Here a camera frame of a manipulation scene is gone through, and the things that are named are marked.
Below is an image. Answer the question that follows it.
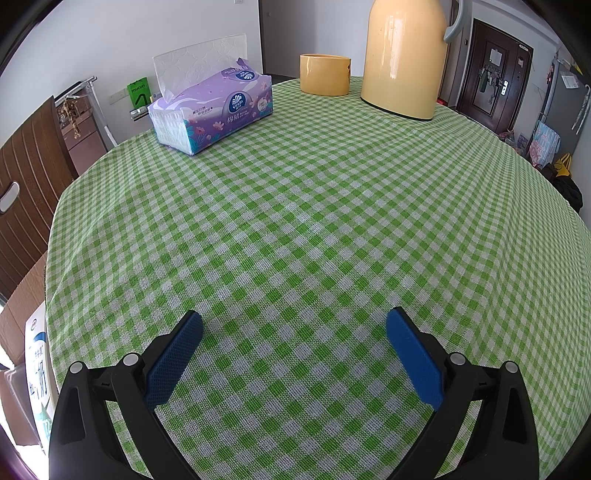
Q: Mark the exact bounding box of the green checked tablecloth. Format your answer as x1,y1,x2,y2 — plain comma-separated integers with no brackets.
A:
44,76,591,480

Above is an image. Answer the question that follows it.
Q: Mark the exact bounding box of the purple tissue pack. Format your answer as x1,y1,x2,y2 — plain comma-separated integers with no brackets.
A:
147,32,275,158

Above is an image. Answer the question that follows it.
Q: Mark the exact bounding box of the black bag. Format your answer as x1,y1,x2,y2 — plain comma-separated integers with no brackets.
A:
540,162,584,214

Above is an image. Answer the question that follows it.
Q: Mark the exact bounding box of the brown cardboard box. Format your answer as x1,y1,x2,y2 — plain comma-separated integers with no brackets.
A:
0,251,51,462

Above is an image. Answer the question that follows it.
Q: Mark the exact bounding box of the grey refrigerator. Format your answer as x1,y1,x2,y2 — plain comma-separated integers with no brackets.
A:
538,59,591,163

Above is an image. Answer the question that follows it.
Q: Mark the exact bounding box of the white milk carton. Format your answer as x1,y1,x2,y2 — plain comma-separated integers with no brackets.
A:
24,311,62,448

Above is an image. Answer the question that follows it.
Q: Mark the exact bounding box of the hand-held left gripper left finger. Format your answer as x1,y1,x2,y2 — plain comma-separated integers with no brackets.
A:
47,309,205,480

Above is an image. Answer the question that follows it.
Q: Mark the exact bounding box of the brown wooden chair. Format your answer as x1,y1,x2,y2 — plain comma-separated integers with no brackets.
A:
0,96,80,302

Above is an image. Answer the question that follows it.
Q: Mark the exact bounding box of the green shopping bag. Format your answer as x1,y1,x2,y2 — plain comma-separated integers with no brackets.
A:
126,78,152,112

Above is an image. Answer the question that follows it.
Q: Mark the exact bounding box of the yellow thermos jug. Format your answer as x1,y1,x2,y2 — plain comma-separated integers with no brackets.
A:
359,0,472,123

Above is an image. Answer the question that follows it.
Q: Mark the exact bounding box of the dark wooden entrance door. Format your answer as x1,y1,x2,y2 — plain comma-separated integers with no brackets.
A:
456,18,535,136

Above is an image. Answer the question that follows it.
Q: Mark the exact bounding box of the white folded umbrella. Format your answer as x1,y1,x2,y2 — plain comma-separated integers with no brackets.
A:
571,84,591,136

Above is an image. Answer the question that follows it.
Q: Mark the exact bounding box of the pastel gift bag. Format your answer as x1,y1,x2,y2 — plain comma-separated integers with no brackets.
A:
527,120,562,168

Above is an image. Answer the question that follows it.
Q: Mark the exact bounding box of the brown drawer cabinet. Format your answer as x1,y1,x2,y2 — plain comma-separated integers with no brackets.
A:
58,88,112,172

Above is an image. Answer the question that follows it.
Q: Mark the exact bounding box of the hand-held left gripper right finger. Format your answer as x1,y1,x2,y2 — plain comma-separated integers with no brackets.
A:
386,305,541,480

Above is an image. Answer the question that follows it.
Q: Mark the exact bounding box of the pink red bag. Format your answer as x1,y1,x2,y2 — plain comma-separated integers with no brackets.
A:
498,128,528,151

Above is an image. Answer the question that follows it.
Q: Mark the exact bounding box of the yellow ceramic cup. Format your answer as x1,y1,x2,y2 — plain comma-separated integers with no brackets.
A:
298,53,352,97

